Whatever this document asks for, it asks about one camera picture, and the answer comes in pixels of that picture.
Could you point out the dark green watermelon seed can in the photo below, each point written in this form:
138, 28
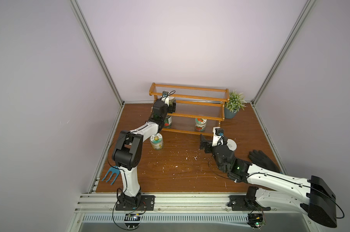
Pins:
168, 121

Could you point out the aluminium front rail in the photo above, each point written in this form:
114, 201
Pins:
191, 202

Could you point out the right controller board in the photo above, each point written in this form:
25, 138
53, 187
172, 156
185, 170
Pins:
256, 221

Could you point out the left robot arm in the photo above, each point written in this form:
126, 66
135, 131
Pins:
128, 151

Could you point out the sunflower seed jar green label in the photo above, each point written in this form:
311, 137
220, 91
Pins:
156, 141

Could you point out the tomato seed jar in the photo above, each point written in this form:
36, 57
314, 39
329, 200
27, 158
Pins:
200, 124

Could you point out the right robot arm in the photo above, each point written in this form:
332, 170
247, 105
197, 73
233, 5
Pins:
270, 188

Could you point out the left controller board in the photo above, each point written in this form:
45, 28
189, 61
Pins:
132, 221

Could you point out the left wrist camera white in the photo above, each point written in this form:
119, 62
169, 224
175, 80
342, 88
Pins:
166, 97

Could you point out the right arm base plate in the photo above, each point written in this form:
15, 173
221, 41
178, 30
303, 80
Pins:
243, 203

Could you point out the controller board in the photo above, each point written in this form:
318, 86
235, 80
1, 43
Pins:
256, 221
132, 221

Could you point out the wooden three-tier shelf rack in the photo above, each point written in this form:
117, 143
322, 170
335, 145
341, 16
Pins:
192, 103

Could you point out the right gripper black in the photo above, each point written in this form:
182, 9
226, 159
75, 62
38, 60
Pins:
209, 146

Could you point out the small potted green plant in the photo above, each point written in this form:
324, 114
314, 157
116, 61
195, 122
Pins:
234, 105

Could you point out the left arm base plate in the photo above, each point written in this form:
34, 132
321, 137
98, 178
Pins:
140, 203

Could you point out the yellow flower seed jar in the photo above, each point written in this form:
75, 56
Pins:
172, 104

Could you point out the white lid seed can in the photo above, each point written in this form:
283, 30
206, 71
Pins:
231, 144

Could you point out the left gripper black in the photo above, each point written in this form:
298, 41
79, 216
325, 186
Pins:
156, 102

